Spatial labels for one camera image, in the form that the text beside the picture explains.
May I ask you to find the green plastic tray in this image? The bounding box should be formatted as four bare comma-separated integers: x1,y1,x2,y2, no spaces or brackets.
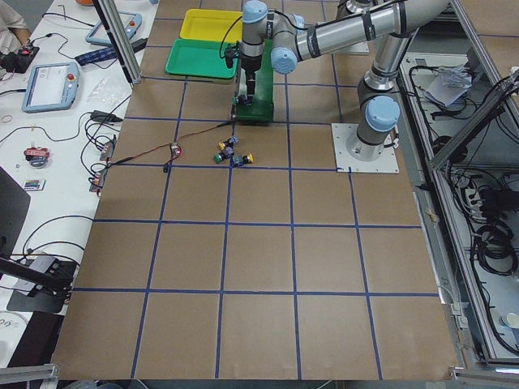
165,38,238,80

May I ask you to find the plaid blue pouch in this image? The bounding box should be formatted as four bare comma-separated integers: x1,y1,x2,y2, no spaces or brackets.
75,47,117,66

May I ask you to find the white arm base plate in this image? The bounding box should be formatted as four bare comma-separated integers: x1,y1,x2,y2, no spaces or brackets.
331,123,399,174

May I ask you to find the teach pendant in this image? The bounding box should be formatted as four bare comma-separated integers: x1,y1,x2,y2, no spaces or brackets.
84,11,144,46
21,62,80,113

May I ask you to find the near teach pendant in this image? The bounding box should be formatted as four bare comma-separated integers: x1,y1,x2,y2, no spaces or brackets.
21,62,80,113

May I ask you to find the red black wire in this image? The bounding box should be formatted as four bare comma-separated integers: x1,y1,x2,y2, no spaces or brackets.
109,120,234,173

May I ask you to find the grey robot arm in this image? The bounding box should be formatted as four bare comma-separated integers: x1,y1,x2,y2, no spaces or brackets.
222,1,448,124

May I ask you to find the far teach pendant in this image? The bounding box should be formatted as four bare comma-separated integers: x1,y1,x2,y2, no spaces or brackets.
84,11,144,46

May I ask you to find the green conveyor belt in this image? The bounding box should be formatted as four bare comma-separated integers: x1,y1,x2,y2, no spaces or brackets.
231,40,274,123

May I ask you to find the aluminium frame post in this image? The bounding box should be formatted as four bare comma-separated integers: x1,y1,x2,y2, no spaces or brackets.
93,0,142,85

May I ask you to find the yellow plastic tray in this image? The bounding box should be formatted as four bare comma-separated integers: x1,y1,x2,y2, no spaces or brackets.
179,9,242,41

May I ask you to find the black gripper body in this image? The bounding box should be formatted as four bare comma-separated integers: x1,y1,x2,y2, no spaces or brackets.
223,41,262,73

